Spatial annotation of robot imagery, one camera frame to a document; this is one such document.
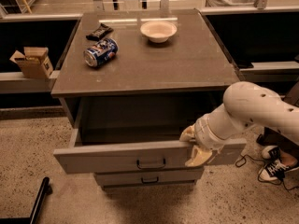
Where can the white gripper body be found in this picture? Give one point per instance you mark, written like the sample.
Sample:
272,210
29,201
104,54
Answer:
203,133

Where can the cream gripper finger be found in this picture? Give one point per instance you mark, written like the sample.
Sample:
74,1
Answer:
199,156
187,134

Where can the grey top drawer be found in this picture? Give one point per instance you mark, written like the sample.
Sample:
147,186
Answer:
139,133

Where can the grey drawer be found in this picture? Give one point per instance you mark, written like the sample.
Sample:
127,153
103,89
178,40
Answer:
150,177
139,133

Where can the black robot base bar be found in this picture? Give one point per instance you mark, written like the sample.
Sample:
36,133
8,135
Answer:
44,191

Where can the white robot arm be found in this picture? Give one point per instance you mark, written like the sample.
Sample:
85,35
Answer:
244,105

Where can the grey bottom drawer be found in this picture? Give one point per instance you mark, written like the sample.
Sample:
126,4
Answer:
150,177

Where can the grey drawer cabinet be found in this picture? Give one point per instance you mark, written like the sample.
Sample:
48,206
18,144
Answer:
189,63

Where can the open cardboard box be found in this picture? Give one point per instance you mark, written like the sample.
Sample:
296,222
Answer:
34,62

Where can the black white sneaker rear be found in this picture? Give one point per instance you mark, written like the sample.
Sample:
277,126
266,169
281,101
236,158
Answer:
271,153

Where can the black white sneaker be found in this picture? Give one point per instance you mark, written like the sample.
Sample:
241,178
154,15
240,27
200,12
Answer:
275,170
271,153

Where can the black white sneaker front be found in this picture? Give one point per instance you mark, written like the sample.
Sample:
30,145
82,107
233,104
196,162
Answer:
275,170

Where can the white bowl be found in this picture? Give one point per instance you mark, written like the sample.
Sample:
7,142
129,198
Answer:
158,31

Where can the blue soda can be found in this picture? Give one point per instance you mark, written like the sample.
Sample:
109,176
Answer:
101,52

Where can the black snack packet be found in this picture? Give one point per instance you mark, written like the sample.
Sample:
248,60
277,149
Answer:
99,33

